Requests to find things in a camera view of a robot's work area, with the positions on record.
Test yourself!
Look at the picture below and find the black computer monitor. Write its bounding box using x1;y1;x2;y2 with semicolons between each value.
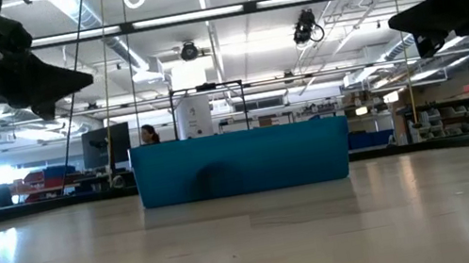
77;121;136;172

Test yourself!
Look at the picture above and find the black overhead light bar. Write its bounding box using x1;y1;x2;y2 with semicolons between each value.
27;0;344;53

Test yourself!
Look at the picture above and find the person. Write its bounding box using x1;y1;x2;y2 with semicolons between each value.
138;122;162;147

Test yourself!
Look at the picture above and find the blue storage crate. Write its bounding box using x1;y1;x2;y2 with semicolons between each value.
347;125;397;152

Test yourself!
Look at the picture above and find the white round pillar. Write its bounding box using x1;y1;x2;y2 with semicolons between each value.
168;59;217;141

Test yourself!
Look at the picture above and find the blue plastic bin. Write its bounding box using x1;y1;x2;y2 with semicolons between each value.
128;111;358;214

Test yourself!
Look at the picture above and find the black hanging cable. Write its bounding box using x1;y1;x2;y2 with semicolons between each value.
29;0;120;197

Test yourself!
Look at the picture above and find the black overhead camera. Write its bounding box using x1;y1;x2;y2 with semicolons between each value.
288;6;328;48

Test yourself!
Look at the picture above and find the black ceiling cable reel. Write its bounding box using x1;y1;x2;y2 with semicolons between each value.
178;40;202;64

